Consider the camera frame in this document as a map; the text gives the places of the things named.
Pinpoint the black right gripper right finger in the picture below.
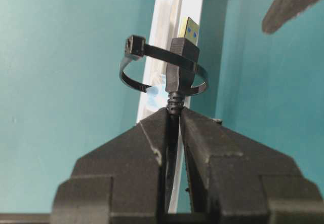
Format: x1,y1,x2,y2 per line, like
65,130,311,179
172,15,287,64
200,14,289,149
180,108,323,223

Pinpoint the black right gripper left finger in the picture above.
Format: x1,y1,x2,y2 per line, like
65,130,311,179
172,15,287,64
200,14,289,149
50,108,168,223

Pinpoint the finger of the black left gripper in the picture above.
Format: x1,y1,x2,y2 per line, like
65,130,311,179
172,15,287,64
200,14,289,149
262,0,320,34

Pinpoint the black USB cable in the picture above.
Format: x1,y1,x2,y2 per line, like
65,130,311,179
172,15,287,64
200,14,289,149
163,17,200,213

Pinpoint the black zip tie loop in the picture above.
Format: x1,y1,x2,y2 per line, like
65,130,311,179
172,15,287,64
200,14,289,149
119,35,209,96

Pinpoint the aluminium extrusion frame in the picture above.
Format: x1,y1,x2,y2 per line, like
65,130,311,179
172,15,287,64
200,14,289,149
136,0,203,213

